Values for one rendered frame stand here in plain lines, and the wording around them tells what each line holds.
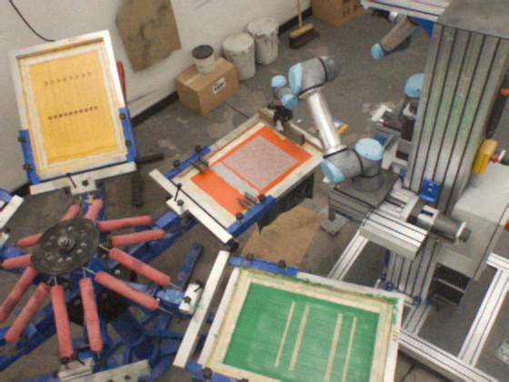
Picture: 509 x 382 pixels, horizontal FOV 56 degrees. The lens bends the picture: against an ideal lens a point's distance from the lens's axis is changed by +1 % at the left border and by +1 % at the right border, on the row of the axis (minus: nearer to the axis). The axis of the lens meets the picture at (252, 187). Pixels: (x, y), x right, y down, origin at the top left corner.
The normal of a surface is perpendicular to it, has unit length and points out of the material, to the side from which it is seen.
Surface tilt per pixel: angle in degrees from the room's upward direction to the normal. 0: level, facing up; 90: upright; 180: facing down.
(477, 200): 0
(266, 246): 2
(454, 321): 0
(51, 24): 90
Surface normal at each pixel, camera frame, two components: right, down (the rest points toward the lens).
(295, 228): -0.11, -0.62
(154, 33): 0.21, 0.73
